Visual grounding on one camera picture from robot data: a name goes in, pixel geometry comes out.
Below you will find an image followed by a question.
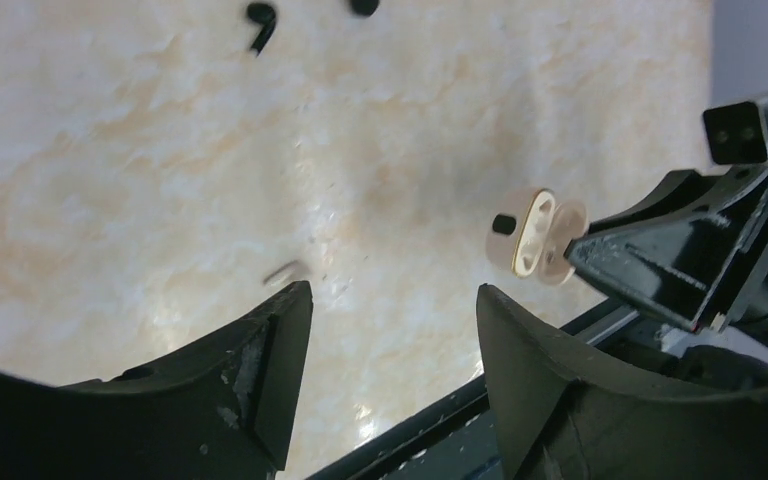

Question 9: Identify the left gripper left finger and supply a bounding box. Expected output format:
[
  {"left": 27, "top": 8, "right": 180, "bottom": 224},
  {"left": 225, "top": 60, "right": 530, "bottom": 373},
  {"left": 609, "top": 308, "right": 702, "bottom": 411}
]
[{"left": 0, "top": 281, "right": 313, "bottom": 479}]

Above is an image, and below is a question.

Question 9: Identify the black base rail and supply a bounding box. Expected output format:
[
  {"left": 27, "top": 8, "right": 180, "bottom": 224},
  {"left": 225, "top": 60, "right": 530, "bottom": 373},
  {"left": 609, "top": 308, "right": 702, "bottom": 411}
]
[{"left": 304, "top": 298, "right": 644, "bottom": 480}]

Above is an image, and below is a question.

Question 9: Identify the black earbud near stand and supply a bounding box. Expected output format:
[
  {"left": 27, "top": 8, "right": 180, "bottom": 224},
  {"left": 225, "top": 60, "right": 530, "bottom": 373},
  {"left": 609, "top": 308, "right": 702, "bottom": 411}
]
[{"left": 245, "top": 1, "right": 278, "bottom": 55}]

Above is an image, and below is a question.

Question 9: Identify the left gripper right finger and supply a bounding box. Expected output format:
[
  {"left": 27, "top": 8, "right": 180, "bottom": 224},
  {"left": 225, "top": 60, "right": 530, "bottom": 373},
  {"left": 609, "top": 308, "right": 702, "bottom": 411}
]
[{"left": 476, "top": 285, "right": 768, "bottom": 479}]

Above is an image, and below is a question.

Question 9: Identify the pink music stand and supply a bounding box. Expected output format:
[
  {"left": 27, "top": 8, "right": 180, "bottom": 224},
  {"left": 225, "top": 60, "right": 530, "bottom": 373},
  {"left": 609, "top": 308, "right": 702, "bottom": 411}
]
[{"left": 348, "top": 0, "right": 380, "bottom": 17}]

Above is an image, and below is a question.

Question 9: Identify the beige earbud charging case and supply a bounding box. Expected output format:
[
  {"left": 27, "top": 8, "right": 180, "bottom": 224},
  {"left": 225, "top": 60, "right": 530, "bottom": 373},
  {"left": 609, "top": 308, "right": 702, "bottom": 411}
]
[{"left": 485, "top": 187, "right": 589, "bottom": 286}]

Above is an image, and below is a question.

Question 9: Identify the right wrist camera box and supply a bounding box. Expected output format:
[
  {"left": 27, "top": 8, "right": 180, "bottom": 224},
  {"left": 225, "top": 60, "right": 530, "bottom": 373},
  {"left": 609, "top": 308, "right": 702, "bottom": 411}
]
[{"left": 702, "top": 98, "right": 768, "bottom": 165}]

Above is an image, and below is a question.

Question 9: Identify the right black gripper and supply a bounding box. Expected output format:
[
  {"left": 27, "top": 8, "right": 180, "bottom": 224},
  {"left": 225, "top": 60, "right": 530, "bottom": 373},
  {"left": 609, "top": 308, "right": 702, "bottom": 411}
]
[{"left": 564, "top": 165, "right": 768, "bottom": 331}]

